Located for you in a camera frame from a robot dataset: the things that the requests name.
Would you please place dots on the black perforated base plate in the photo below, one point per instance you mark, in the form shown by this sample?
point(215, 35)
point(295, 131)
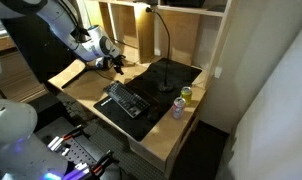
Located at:
point(79, 151)

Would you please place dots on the black curved monitor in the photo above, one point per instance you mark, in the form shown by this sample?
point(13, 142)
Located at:
point(41, 56)

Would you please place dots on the black computer mouse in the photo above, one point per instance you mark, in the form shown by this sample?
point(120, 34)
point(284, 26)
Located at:
point(153, 114)

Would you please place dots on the white wall outlet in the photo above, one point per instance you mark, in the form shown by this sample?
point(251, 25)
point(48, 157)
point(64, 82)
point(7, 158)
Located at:
point(218, 71)

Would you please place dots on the black desk mat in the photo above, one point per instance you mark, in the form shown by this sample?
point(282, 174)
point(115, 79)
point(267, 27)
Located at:
point(171, 75)

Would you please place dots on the grey and black keyboard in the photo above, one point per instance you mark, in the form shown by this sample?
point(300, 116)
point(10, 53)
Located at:
point(127, 98)

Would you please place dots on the red and white drink can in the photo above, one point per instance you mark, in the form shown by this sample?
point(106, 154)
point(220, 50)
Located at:
point(178, 108)

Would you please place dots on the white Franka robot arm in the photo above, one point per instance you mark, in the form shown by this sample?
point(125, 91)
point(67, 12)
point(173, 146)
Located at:
point(74, 36)

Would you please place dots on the black monitor stand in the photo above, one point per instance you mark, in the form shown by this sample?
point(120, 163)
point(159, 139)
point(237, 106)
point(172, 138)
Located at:
point(74, 76)

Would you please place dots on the black gooseneck desk lamp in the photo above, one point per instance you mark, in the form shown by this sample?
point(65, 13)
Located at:
point(166, 87)

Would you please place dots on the yellow green drink can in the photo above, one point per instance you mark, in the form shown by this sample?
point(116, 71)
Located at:
point(186, 95)

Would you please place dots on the wooden slatted cabinet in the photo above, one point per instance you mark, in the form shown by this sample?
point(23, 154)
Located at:
point(21, 83)

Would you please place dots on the wooden desk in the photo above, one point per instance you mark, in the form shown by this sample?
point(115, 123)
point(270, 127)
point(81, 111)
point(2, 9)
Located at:
point(171, 133)

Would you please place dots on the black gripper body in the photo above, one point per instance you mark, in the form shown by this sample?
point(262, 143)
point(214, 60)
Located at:
point(110, 61)

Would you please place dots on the wooden shelf hutch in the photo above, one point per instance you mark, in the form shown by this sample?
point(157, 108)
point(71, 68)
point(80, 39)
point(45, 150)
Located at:
point(187, 30)

